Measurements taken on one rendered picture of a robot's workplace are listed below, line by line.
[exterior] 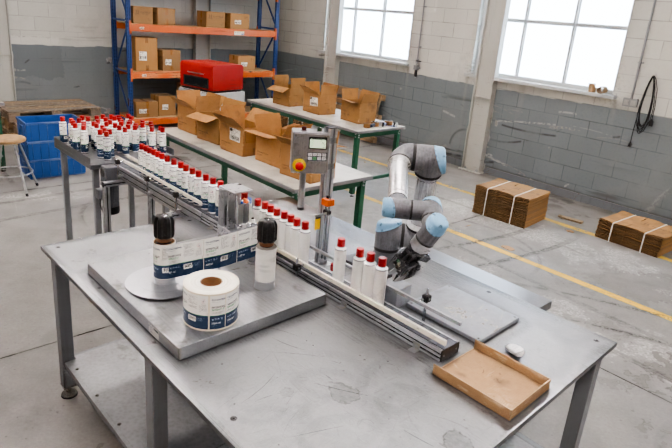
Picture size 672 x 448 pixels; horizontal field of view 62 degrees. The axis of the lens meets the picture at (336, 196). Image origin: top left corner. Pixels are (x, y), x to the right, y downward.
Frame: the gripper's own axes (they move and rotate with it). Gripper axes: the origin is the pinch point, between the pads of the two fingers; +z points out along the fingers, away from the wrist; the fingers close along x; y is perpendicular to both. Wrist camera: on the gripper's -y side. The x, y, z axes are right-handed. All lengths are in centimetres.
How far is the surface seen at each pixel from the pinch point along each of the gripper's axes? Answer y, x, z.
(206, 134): -109, -270, 178
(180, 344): 77, -17, 27
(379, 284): 1.8, -3.2, 7.5
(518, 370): -12, 52, -8
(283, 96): -308, -394, 244
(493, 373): -4.1, 48.2, -5.5
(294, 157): 1, -73, 4
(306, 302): 22.3, -14.9, 26.3
